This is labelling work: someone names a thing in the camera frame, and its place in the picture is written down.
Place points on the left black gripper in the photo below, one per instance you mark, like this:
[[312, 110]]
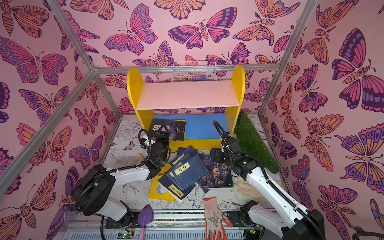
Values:
[[164, 141]]

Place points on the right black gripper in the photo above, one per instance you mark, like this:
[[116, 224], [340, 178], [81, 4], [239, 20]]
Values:
[[216, 154]]

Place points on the dark old man cover book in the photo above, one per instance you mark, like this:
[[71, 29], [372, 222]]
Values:
[[218, 177]]

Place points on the black wolf cover book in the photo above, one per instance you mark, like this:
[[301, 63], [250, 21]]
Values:
[[161, 127]]

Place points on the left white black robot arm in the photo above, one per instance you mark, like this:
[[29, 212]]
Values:
[[92, 193]]

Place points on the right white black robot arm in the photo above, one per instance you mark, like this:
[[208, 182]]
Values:
[[293, 221]]

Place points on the green artificial grass mat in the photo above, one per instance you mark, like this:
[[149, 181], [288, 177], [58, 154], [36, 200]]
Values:
[[253, 140]]

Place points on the navy book yellow label middle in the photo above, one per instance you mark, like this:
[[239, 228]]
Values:
[[180, 159]]

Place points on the navy book yellow label back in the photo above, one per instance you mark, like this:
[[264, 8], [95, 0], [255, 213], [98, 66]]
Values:
[[190, 150]]

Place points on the navy book yellow label front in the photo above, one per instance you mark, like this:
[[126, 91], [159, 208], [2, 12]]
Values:
[[189, 172]]

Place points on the thick navy book yellow spine label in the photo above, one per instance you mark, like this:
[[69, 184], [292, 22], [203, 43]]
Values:
[[174, 190]]

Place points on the beige cloth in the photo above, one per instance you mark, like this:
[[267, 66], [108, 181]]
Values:
[[247, 190]]

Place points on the yellow book under pile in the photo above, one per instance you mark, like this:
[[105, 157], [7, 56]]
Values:
[[157, 192]]

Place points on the yellow pink blue bookshelf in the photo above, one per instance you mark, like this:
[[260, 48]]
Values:
[[200, 131]]

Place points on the red white work glove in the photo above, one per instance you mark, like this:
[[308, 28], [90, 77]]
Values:
[[215, 218]]

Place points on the purple garden trowel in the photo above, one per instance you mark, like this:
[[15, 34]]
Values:
[[145, 217]]

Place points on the purple object in basket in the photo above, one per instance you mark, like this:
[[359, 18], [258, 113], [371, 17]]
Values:
[[200, 78]]

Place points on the green circuit board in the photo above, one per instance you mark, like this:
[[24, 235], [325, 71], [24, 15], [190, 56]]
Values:
[[125, 235]]

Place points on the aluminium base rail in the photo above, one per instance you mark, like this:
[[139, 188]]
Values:
[[166, 225]]

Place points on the white wire basket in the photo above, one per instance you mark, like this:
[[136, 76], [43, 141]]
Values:
[[187, 71]]

